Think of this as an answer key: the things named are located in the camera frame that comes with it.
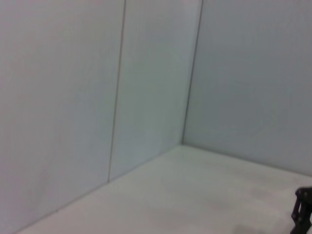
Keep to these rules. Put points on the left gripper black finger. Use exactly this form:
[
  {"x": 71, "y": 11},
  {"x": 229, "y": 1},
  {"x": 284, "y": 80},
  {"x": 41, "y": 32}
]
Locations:
[{"x": 303, "y": 209}]

